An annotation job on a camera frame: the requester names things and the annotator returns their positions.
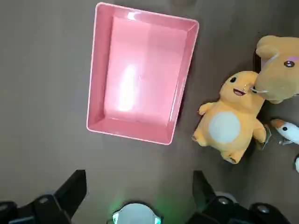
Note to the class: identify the yellow doll white belly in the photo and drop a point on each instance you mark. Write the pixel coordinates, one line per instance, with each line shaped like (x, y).
(224, 126)

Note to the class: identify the white goose doll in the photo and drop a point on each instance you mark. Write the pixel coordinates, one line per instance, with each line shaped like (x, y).
(288, 131)

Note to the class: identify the white doll green limbs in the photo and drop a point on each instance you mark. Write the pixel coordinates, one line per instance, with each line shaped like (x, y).
(297, 164)

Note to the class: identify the tan yellow plush doll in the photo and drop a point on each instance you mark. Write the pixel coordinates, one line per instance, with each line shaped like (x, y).
(275, 77)

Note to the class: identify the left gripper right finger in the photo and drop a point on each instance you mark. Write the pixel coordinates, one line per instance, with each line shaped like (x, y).
(210, 210)

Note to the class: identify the pink plastic box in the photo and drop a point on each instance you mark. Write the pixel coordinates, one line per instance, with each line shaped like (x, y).
(142, 77)

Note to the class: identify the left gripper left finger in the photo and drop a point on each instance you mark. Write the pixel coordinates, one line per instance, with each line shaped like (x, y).
(53, 207)

